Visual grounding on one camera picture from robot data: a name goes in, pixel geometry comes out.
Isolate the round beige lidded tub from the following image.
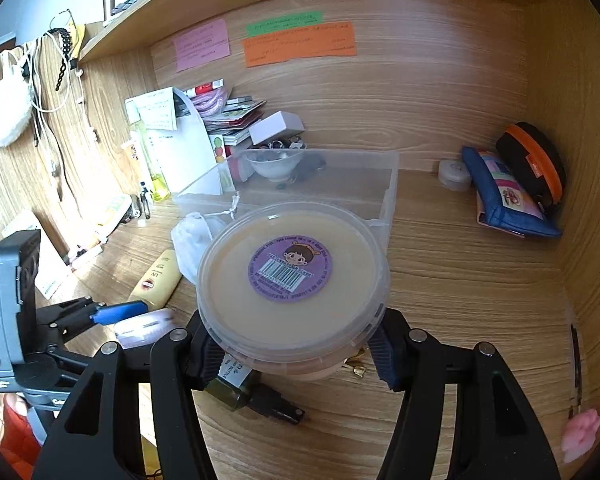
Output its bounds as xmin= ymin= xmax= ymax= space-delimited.
xmin=196 ymin=202 xmax=390 ymax=380

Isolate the pink paw eraser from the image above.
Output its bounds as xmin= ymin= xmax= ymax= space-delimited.
xmin=562 ymin=408 xmax=600 ymax=464

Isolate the cream yellow cosmetic tube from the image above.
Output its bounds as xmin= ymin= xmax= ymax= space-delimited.
xmin=128 ymin=249 xmax=182 ymax=311

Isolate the small white cardboard box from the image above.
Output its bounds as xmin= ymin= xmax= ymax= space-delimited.
xmin=248 ymin=110 xmax=304 ymax=145

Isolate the blue zip pouch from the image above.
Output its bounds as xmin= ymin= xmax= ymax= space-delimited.
xmin=462 ymin=146 xmax=562 ymax=238

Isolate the green sticky note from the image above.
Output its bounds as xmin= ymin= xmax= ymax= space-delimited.
xmin=246 ymin=11 xmax=324 ymax=38

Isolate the pink sticky note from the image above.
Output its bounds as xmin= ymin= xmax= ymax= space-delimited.
xmin=172 ymin=18 xmax=230 ymax=72

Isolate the black orange round case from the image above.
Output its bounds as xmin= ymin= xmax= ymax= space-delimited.
xmin=495 ymin=122 xmax=567 ymax=217

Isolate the dark green spray bottle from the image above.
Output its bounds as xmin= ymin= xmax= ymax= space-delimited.
xmin=206 ymin=354 xmax=306 ymax=426

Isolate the stack of booklets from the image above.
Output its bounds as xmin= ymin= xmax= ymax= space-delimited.
xmin=184 ymin=79 xmax=266 ymax=138

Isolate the small white round jar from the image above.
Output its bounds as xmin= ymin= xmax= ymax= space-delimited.
xmin=438 ymin=159 xmax=471 ymax=192

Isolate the clear plastic storage bin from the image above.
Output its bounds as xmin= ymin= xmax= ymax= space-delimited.
xmin=174 ymin=148 xmax=399 ymax=247

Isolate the orange sticky note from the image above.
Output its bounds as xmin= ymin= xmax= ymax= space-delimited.
xmin=242 ymin=22 xmax=358 ymax=67

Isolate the white drawstring cloth pouch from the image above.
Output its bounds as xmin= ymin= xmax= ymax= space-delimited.
xmin=171 ymin=193 xmax=240 ymax=285

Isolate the white fluffy bag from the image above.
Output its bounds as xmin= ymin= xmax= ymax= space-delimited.
xmin=0 ymin=58 xmax=32 ymax=148

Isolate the yellow liquid spray bottle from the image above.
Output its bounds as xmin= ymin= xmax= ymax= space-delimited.
xmin=130 ymin=120 xmax=170 ymax=203

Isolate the fruit print card box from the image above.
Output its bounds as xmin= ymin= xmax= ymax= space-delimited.
xmin=209 ymin=134 xmax=226 ymax=164

